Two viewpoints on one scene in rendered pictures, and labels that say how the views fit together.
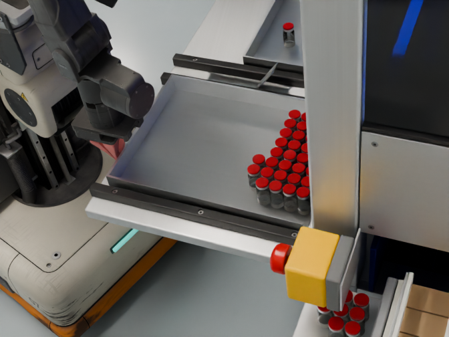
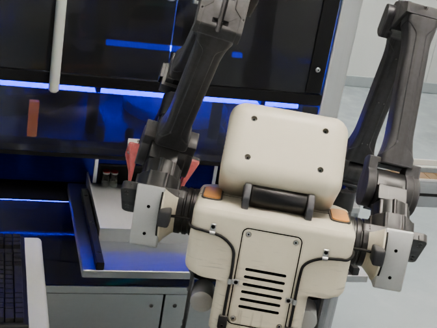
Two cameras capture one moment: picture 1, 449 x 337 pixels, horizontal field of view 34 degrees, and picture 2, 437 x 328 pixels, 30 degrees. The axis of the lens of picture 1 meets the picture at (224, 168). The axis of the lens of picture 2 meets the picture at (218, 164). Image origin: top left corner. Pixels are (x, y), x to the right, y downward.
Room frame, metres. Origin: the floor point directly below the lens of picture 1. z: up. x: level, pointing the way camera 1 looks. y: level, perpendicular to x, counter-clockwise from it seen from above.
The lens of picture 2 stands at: (2.39, 1.18, 1.79)
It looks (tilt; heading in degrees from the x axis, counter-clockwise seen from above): 21 degrees down; 224
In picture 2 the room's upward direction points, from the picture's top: 10 degrees clockwise
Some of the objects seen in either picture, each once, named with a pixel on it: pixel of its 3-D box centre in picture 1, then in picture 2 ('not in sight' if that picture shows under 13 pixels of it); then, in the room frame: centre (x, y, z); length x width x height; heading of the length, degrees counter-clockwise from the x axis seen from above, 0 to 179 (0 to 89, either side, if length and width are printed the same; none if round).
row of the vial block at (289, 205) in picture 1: (305, 162); not in sight; (0.80, -0.13, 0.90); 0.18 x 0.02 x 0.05; 150
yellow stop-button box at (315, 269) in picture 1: (319, 268); not in sight; (0.54, -0.10, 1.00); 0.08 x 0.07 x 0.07; 61
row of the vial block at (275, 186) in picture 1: (292, 158); not in sight; (0.81, -0.11, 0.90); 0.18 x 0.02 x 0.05; 150
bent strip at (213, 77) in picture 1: (240, 73); not in sight; (1.04, -0.06, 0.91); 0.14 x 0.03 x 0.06; 61
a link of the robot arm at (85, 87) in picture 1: (97, 81); (342, 196); (0.89, 0.17, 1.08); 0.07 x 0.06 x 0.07; 46
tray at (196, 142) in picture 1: (231, 148); not in sight; (0.87, -0.02, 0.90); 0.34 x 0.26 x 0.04; 60
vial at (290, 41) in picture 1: (288, 35); not in sight; (1.13, -0.17, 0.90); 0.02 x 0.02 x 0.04
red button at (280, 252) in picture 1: (285, 259); not in sight; (0.56, -0.06, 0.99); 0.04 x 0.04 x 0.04; 61
